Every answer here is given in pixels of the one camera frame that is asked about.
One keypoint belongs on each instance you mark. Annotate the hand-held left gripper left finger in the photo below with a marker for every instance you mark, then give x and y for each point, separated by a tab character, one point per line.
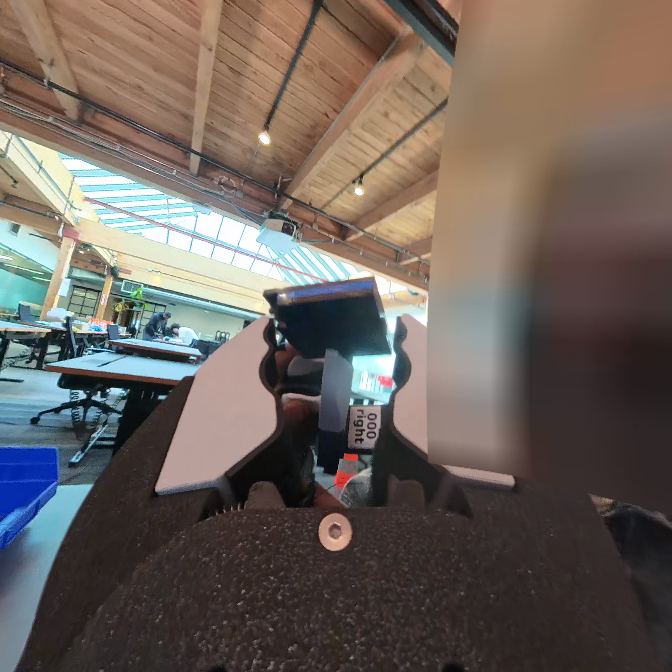
220	414

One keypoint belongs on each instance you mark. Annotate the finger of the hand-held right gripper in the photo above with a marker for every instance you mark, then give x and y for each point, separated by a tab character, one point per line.
335	391

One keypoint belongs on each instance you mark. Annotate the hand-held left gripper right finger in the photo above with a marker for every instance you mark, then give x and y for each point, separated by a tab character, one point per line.
414	399

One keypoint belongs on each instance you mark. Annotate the black blue brick plate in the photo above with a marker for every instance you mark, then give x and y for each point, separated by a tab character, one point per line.
330	320

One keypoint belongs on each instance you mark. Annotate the blue plastic bin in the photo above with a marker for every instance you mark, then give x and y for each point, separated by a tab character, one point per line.
26	488

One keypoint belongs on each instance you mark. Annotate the orange striped item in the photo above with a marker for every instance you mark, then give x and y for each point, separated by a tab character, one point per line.
346	470

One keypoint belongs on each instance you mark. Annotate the wooden edged desk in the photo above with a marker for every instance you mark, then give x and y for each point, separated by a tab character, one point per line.
120	367
21	329
152	346

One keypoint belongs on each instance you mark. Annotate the black office chair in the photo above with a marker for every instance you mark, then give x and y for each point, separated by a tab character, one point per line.
78	404

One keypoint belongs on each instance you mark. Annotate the potted plant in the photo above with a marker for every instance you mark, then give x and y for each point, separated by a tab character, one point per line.
134	296

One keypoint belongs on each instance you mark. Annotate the ceiling projector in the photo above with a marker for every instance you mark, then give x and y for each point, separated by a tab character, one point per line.
277	231

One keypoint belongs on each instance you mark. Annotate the ceiling spot lamp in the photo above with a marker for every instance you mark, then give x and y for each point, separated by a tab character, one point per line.
358	189
264	137

